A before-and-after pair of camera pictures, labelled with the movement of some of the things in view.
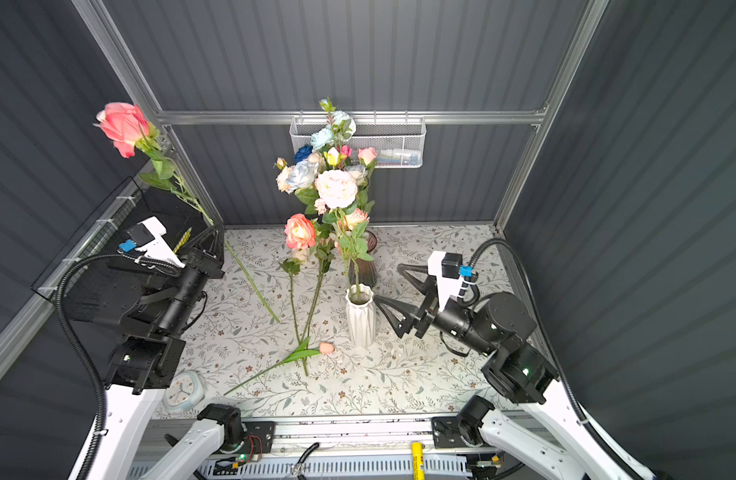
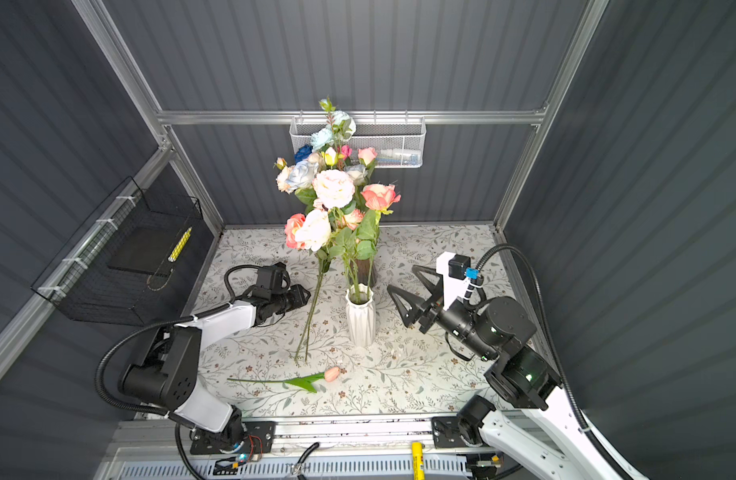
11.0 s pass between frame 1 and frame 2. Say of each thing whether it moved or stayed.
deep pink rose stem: moved
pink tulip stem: moved
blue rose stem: stayed
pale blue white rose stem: stayed
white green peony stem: stayed
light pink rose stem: stayed
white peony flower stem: stayed
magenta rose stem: stayed
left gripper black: moved
